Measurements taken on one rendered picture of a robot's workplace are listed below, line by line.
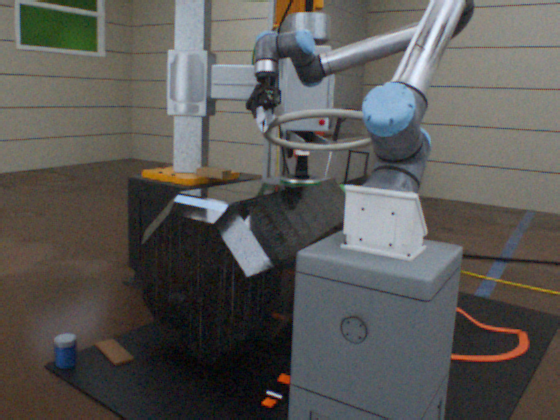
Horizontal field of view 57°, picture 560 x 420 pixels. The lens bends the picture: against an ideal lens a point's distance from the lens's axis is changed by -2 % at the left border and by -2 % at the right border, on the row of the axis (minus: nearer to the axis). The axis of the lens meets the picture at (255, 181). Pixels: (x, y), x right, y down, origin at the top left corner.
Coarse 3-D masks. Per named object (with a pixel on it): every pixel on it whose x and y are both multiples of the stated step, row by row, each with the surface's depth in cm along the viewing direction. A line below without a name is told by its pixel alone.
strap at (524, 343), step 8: (472, 320) 300; (488, 328) 298; (496, 328) 299; (504, 328) 299; (520, 336) 289; (520, 344) 279; (528, 344) 279; (512, 352) 270; (520, 352) 270; (472, 360) 261; (480, 360) 261; (488, 360) 261; (496, 360) 262
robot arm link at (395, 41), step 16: (464, 16) 179; (400, 32) 189; (352, 48) 194; (368, 48) 192; (384, 48) 191; (400, 48) 191; (320, 64) 196; (336, 64) 195; (352, 64) 195; (304, 80) 201; (320, 80) 202
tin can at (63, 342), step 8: (64, 336) 246; (72, 336) 246; (56, 344) 240; (64, 344) 240; (72, 344) 242; (56, 352) 241; (64, 352) 240; (72, 352) 243; (56, 360) 242; (64, 360) 241; (72, 360) 243
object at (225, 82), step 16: (176, 64) 325; (192, 64) 323; (208, 64) 327; (176, 80) 326; (192, 80) 324; (208, 80) 329; (224, 80) 328; (240, 80) 327; (176, 96) 328; (192, 96) 326; (208, 96) 330; (224, 96) 331; (240, 96) 329
